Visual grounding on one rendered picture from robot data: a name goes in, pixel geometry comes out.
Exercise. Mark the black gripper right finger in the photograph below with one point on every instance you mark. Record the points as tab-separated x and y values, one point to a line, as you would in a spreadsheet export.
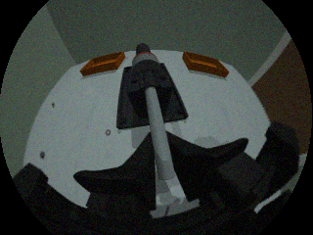
194	165

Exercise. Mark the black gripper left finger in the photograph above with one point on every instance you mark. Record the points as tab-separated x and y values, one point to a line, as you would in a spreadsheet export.
136	177

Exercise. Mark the orange shallow tray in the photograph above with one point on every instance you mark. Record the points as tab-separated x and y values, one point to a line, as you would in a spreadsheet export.
197	62
108	62

